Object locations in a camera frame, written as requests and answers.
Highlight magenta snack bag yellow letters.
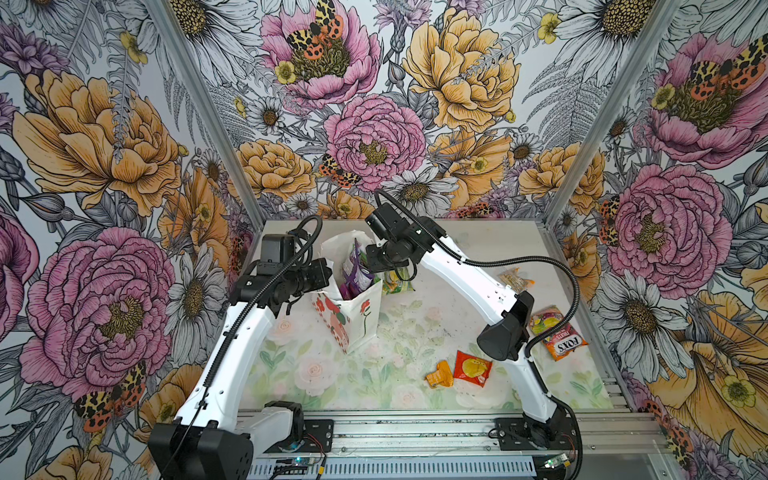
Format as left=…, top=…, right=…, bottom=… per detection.
left=339, top=282, right=361, bottom=301

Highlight purple white snack bag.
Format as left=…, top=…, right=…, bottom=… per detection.
left=348, top=239, right=375, bottom=295

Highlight white paper bag red flower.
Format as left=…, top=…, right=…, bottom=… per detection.
left=311, top=230, right=383, bottom=354

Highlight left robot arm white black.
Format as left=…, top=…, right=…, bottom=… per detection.
left=147, top=259, right=332, bottom=479

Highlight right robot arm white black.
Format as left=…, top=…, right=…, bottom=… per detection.
left=365, top=204, right=565, bottom=429

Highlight Fox's spring tea candy bag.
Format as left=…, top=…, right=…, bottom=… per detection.
left=379, top=268, right=414, bottom=295

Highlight Fox's red fruit candy bag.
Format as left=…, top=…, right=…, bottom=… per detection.
left=530, top=306, right=588, bottom=362

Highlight small clear nut packet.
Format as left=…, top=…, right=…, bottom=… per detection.
left=498, top=267, right=535, bottom=293

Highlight small orange snack packet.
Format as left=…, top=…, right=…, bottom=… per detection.
left=425, top=360, right=454, bottom=389

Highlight red yellow snack packet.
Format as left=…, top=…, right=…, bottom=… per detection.
left=453, top=351, right=493, bottom=387

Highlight small green circuit board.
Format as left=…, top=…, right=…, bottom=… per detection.
left=543, top=453, right=571, bottom=469

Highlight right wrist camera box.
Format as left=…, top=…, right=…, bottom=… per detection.
left=365, top=203, right=409, bottom=240

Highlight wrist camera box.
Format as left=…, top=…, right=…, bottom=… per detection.
left=365, top=203, right=409, bottom=240
left=256, top=234, right=296, bottom=276

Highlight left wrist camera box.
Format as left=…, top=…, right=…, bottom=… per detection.
left=256, top=234, right=296, bottom=276

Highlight left black corrugated cable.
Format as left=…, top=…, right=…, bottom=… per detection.
left=167, top=214, right=325, bottom=480

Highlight black corrugated cable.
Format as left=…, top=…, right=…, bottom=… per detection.
left=167, top=214, right=325, bottom=480
left=374, top=190, right=582, bottom=480

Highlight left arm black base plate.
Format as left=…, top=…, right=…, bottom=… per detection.
left=266, top=419, right=335, bottom=454

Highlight white slotted cable duct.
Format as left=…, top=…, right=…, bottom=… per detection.
left=247, top=455, right=536, bottom=479

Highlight left aluminium corner post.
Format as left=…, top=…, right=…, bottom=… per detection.
left=147, top=1, right=264, bottom=233

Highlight aluminium corner post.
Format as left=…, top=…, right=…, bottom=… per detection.
left=147, top=1, right=264, bottom=233
left=542, top=0, right=682, bottom=228

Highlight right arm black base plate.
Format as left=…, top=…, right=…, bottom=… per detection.
left=489, top=416, right=576, bottom=451

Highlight right black corrugated cable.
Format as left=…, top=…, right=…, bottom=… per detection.
left=374, top=190, right=582, bottom=480

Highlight aluminium front rail frame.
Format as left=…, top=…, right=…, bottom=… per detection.
left=304, top=410, right=667, bottom=460

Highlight right aluminium corner post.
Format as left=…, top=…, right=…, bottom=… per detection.
left=542, top=0, right=682, bottom=228

